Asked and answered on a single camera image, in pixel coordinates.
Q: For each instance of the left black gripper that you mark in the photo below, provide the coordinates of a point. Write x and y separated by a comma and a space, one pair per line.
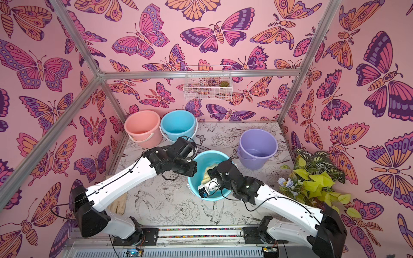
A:
193, 170

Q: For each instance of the blue bucket white handle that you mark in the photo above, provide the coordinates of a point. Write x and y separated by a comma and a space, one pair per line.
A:
177, 124

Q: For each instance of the yellow microfiber cloth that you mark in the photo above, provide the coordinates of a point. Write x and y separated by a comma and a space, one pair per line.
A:
206, 177

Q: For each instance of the purple plastic bucket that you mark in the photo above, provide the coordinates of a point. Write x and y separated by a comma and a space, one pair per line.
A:
255, 148

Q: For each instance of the pink plastic bucket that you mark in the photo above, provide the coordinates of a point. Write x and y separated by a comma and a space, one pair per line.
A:
143, 128

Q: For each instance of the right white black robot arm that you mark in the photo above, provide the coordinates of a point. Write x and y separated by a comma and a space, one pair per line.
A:
322, 230

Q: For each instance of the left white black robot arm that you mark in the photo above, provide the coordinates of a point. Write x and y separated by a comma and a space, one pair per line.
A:
90, 205

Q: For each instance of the beige worn cloth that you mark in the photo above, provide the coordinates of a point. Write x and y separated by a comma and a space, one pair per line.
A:
118, 206

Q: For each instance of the green leafy potted plant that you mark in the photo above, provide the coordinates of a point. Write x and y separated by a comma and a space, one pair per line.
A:
312, 179

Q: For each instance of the small green succulent plant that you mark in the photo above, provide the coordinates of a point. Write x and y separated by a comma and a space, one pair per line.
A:
224, 84

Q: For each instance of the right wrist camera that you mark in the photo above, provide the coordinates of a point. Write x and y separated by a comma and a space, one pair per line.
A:
208, 189

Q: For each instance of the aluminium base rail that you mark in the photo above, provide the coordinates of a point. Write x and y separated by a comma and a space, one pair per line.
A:
240, 241

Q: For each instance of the white wire wall basket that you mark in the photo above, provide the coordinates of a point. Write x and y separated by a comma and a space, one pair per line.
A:
202, 82

